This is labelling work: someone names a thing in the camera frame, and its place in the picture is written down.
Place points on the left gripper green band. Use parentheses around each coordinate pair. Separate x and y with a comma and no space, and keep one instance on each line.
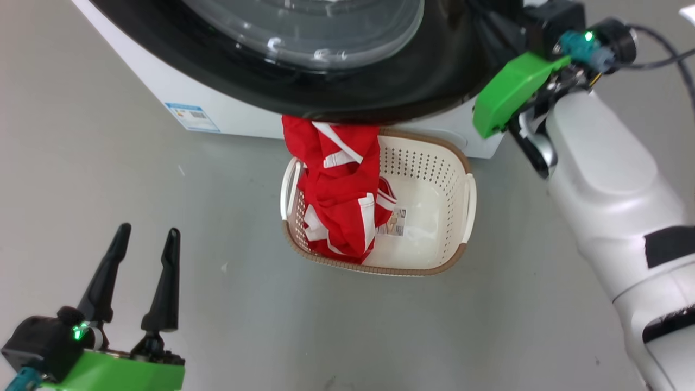
(119,374)

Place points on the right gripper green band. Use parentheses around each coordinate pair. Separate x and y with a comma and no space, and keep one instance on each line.
(507,92)

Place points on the black glass washing machine door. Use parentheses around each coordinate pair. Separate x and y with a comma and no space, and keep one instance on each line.
(423,81)

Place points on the red and white garment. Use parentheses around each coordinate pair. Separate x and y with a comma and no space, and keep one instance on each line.
(336,195)

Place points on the cream perforated basket brown rim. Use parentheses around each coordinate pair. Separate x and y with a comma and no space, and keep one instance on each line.
(429,217)

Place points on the printed label sticker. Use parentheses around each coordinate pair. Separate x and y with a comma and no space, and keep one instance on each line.
(392,222)

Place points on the white front-load washing machine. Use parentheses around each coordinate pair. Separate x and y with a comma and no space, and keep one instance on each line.
(141,76)

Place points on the round white filter cover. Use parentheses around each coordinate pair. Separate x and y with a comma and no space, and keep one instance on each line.
(453,138)

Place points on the blue energy label sticker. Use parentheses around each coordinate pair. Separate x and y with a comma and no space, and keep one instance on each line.
(193,117)

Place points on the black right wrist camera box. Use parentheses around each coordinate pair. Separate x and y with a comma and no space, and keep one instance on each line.
(554,21)

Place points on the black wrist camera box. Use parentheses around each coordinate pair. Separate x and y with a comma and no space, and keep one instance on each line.
(40,342)
(554,21)

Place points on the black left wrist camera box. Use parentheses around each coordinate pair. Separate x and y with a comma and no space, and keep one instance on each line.
(40,342)

